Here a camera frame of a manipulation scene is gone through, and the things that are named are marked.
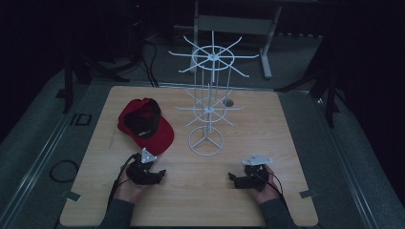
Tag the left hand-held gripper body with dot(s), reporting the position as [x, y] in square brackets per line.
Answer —
[140, 170]

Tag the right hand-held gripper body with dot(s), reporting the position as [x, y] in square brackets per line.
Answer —
[253, 173]

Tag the red baseball cap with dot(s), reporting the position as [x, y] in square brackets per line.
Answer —
[145, 125]

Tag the person's right hand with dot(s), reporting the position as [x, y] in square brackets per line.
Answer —
[266, 187]

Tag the person's left hand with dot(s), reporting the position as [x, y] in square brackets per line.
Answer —
[125, 187]

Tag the grey tape strip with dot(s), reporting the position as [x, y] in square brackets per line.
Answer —
[72, 195]
[308, 193]

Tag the black tripod stand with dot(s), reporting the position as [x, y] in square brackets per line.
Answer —
[86, 66]
[321, 79]

